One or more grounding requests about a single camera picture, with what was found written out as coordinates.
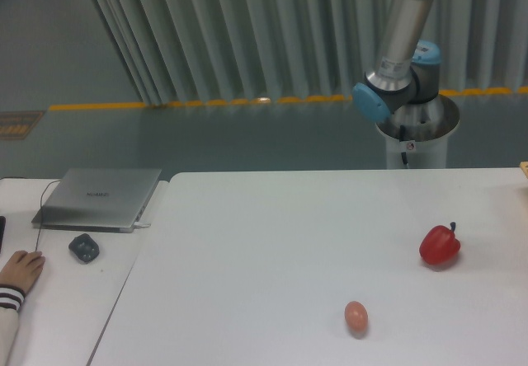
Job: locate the person's hand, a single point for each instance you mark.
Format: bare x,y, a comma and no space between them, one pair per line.
22,270

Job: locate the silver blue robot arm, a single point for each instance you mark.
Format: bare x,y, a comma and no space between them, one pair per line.
392,82

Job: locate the forearm in white sleeve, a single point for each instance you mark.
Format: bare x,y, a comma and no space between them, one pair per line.
12,299

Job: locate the red bell pepper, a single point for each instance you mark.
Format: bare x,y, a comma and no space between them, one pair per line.
440,245

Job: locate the wooden basket corner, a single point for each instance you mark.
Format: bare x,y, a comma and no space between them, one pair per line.
524,167

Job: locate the black keyboard edge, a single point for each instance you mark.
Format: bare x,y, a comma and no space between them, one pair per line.
3,222

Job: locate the black earbuds case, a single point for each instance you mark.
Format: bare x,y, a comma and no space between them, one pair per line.
84,248

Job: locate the silver closed laptop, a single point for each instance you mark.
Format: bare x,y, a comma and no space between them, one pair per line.
98,200

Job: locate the white usb plug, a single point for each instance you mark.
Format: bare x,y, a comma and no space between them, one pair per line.
139,225

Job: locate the white pleated curtain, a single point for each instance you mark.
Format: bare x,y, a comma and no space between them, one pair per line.
228,50

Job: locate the brown egg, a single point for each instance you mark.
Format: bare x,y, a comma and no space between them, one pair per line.
356,317

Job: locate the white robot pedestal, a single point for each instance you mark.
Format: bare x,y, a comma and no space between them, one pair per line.
417,135

